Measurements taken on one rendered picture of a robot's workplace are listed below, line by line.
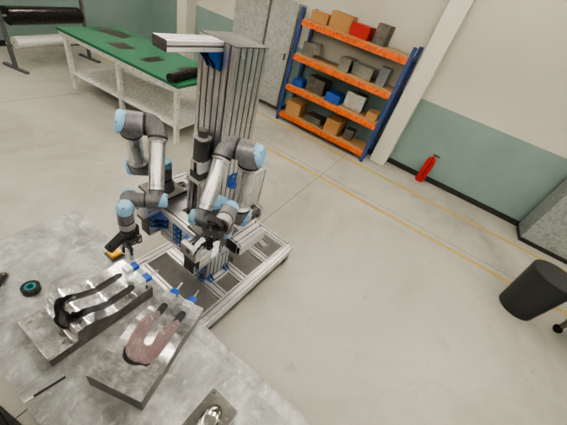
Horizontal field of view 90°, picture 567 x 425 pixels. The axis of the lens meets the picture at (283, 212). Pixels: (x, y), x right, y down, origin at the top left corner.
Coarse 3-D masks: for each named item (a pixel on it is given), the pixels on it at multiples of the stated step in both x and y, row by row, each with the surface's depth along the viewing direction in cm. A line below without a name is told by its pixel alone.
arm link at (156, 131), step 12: (156, 120) 144; (156, 132) 144; (156, 144) 145; (156, 156) 144; (156, 168) 144; (156, 180) 144; (144, 192) 145; (156, 192) 144; (144, 204) 142; (156, 204) 144
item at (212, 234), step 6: (222, 222) 124; (228, 228) 126; (204, 234) 117; (210, 234) 117; (216, 234) 118; (222, 234) 120; (210, 240) 117; (216, 240) 117; (204, 246) 120; (210, 246) 120; (222, 246) 123
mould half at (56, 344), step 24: (120, 264) 161; (72, 288) 141; (120, 288) 151; (144, 288) 154; (48, 312) 136; (96, 312) 136; (120, 312) 144; (48, 336) 128; (72, 336) 130; (48, 360) 122
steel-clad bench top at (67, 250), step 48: (0, 240) 163; (48, 240) 171; (96, 240) 179; (0, 288) 144; (48, 288) 150; (0, 336) 129; (96, 336) 139; (192, 336) 150; (48, 384) 121; (192, 384) 134; (240, 384) 139
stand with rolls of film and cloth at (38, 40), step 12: (0, 12) 434; (12, 12) 441; (24, 12) 455; (36, 12) 470; (48, 12) 485; (60, 12) 501; (72, 12) 519; (0, 24) 443; (12, 24) 450; (24, 24) 466; (84, 24) 556; (12, 36) 463; (24, 36) 475; (36, 36) 489; (48, 36) 505; (60, 36) 521; (12, 48) 466; (12, 60) 474; (96, 60) 591; (24, 72) 478
